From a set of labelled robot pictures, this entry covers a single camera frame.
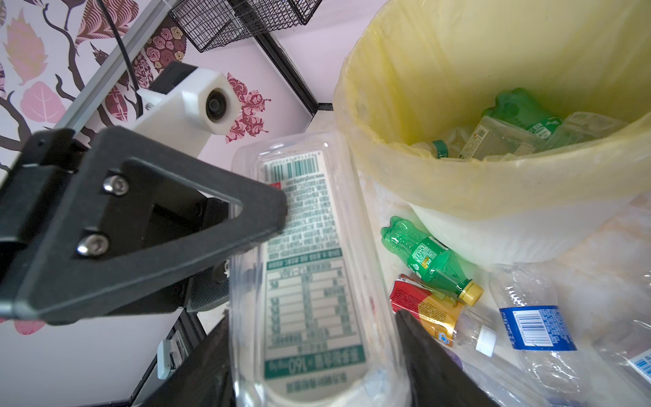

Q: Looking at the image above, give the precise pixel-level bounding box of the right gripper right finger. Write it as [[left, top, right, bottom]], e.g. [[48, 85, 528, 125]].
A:
[[395, 310, 496, 407]]

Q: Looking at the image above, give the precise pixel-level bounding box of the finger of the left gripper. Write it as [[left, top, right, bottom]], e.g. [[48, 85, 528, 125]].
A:
[[1, 127, 288, 325]]

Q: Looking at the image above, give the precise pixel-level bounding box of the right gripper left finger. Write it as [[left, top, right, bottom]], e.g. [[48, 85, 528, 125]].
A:
[[144, 316, 234, 407]]

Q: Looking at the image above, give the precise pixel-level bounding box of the clear bottle green cap front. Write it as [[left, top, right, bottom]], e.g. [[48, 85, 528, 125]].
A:
[[229, 132, 411, 406]]

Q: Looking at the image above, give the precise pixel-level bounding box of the green bottle yellow cap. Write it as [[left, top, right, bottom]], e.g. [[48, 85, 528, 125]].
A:
[[481, 88, 563, 140]]

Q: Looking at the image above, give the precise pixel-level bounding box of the blue label bottle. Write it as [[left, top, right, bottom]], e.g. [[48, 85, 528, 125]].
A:
[[592, 312, 650, 401], [489, 265, 590, 406]]

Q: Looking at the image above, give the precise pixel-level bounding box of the clear square bottle green cap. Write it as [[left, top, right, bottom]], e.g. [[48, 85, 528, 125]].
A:
[[459, 115, 544, 160]]

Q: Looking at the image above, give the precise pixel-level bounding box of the blue label bottle gripper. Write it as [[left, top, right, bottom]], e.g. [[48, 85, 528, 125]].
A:
[[544, 112, 628, 151]]

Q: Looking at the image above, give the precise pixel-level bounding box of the green bottle near bin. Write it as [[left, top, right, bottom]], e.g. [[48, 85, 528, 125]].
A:
[[381, 216, 484, 306]]

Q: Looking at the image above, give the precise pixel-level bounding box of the white plastic waste bin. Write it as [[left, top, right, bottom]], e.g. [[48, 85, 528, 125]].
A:
[[411, 196, 634, 267]]

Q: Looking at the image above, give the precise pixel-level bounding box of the yellow plastic bin liner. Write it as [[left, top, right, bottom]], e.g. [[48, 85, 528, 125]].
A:
[[333, 1, 650, 220]]

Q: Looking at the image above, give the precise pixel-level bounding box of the red yellow label bottle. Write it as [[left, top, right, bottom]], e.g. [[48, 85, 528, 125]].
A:
[[389, 274, 498, 357]]

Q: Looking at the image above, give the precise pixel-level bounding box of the clear bottle purple cap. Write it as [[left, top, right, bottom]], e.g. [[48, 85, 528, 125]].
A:
[[444, 348, 551, 406]]

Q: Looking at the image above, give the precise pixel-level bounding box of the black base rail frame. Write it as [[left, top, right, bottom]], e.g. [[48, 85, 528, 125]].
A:
[[131, 310, 206, 406]]

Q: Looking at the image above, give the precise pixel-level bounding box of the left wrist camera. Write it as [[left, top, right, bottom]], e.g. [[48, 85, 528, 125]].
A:
[[127, 62, 242, 158]]

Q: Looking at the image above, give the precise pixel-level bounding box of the aluminium rail left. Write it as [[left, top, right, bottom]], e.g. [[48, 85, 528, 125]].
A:
[[54, 1, 176, 132]]

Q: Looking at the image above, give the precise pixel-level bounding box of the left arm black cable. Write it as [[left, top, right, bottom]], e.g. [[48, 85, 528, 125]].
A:
[[95, 0, 146, 118]]

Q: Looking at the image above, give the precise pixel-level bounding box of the black wire mesh basket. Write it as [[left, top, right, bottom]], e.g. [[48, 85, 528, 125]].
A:
[[169, 0, 321, 53]]

